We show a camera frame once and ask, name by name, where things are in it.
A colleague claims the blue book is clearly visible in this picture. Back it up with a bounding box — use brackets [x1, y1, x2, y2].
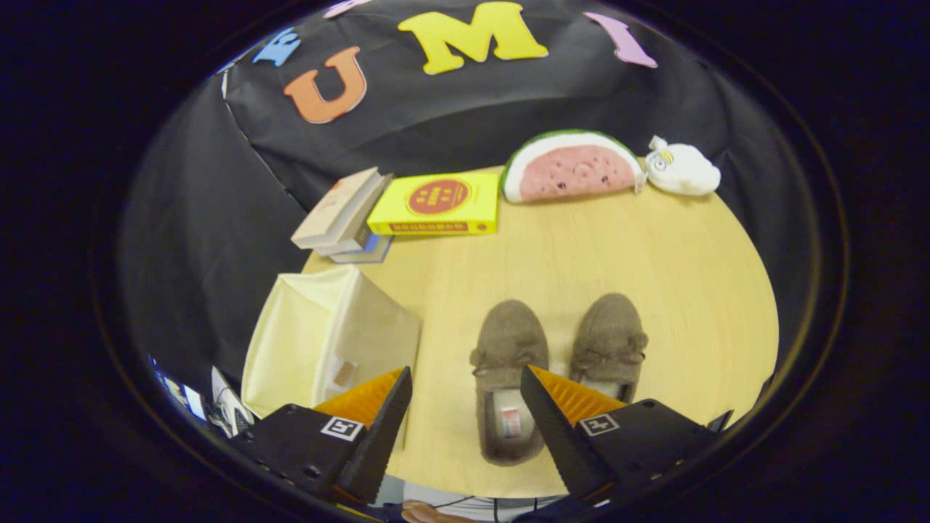
[328, 232, 395, 264]

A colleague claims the brown fuzzy shoe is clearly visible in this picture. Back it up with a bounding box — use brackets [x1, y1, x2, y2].
[569, 293, 649, 404]
[470, 299, 551, 466]

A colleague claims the yellow book with red circle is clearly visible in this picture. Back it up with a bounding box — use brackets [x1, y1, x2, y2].
[366, 173, 501, 236]

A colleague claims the beige book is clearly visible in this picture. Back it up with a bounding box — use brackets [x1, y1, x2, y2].
[291, 167, 386, 250]

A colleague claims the beige fabric storage box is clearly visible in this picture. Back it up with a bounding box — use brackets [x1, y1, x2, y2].
[241, 265, 423, 451]

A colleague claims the watermelon slice plush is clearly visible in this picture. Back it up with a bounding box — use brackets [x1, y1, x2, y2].
[500, 129, 646, 204]

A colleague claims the black backdrop cloth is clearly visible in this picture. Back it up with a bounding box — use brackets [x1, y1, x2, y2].
[120, 0, 822, 437]

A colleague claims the white device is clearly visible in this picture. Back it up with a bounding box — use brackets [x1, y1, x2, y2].
[209, 365, 255, 439]

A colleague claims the white plush toy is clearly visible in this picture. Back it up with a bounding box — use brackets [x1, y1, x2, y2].
[643, 135, 721, 197]

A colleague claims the grey book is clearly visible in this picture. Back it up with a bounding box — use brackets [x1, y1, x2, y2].
[315, 173, 395, 256]

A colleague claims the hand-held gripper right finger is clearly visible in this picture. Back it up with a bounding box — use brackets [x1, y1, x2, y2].
[519, 365, 735, 506]

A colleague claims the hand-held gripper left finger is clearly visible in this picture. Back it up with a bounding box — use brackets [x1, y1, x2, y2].
[232, 365, 413, 506]

